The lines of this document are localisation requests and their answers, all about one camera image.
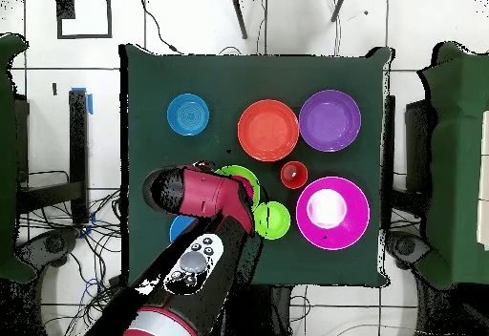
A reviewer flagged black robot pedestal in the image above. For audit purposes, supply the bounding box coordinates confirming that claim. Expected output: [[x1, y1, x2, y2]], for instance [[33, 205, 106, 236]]
[[224, 284, 295, 336]]

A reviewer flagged black floor cable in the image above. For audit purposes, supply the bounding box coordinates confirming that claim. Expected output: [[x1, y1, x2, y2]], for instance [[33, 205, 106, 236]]
[[138, 0, 183, 54]]

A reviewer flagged black camera tripod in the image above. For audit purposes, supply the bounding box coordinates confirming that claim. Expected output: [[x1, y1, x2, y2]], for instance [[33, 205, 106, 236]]
[[232, 0, 348, 40]]

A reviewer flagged black post with blue tape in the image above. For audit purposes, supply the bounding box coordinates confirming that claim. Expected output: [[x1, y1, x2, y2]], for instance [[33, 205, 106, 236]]
[[68, 87, 94, 225]]

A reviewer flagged small blue bowl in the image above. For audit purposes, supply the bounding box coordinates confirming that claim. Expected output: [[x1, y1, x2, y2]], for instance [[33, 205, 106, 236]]
[[166, 93, 210, 137]]

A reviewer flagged orange cup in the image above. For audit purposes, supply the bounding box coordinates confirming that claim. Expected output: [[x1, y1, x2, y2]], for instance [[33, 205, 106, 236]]
[[280, 160, 309, 191]]

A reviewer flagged dark green tablecloth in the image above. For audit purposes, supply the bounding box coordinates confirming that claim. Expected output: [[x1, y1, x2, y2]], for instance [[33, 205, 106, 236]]
[[118, 43, 393, 288]]

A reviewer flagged medium green bowl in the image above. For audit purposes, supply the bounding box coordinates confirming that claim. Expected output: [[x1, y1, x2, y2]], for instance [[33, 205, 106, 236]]
[[215, 164, 263, 204]]

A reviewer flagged green cloth side table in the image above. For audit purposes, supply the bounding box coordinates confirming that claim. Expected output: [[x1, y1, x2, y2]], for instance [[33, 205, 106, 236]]
[[415, 41, 489, 291], [0, 32, 37, 284]]

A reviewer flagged large blue bowl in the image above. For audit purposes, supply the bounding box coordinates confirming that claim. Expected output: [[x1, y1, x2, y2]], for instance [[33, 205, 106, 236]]
[[168, 215, 196, 243]]

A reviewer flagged wide orange bowl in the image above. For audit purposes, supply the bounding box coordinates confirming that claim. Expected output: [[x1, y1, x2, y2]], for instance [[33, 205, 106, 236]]
[[237, 98, 300, 162]]

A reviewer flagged large pink bowl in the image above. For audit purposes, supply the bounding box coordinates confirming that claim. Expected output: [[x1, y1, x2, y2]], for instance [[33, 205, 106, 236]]
[[295, 176, 371, 252]]

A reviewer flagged wide purple bowl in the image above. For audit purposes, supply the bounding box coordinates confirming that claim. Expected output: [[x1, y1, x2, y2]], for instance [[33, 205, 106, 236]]
[[298, 89, 363, 153]]

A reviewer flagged small green bowl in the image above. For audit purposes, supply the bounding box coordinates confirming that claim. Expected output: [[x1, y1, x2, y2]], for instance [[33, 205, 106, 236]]
[[253, 200, 292, 242]]

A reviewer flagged white box stack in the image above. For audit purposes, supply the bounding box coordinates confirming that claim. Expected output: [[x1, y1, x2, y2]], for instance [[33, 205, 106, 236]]
[[476, 109, 489, 252]]

